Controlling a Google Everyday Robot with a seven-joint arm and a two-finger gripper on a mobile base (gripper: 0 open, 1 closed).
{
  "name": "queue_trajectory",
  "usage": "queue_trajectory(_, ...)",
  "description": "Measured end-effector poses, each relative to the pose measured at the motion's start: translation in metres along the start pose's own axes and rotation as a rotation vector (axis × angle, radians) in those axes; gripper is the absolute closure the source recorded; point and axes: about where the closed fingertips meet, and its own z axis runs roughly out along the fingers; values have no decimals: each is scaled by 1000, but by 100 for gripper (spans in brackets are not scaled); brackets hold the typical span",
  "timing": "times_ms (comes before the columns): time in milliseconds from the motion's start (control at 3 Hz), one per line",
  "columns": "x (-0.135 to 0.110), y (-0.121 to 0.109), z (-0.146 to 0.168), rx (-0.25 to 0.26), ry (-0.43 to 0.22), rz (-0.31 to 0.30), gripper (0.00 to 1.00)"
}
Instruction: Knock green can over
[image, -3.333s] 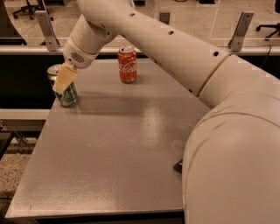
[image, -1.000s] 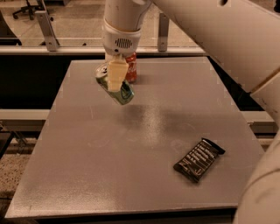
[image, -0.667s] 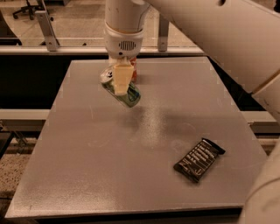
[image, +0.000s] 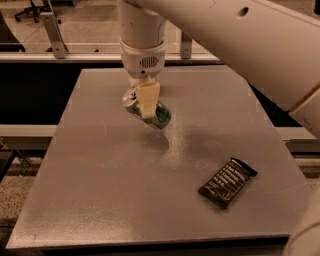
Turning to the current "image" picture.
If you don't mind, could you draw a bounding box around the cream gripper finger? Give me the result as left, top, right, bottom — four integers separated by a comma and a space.
137, 82, 160, 118
129, 77, 146, 87

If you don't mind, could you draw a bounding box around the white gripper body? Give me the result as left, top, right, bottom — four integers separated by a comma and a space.
120, 40, 166, 79

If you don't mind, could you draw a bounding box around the green soda can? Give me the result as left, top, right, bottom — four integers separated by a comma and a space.
122, 87, 171, 129

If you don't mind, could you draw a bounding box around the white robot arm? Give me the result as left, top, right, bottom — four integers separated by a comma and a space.
117, 0, 320, 139

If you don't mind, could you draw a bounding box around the black office chair left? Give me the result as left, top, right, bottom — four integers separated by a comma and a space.
14, 0, 52, 23

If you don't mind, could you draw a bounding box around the black snack bar wrapper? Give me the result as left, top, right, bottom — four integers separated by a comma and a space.
198, 157, 258, 209

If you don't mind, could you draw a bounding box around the middle metal bracket post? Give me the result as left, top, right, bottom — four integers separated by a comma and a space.
180, 32, 192, 59

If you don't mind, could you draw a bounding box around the metal bracket post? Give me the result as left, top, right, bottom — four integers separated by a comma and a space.
180, 32, 192, 59
40, 12, 68, 59

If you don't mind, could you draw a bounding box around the left metal bracket post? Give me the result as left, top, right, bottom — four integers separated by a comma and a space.
40, 12, 68, 59

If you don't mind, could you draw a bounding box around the metal rail beam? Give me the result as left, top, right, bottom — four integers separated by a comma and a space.
0, 51, 223, 65

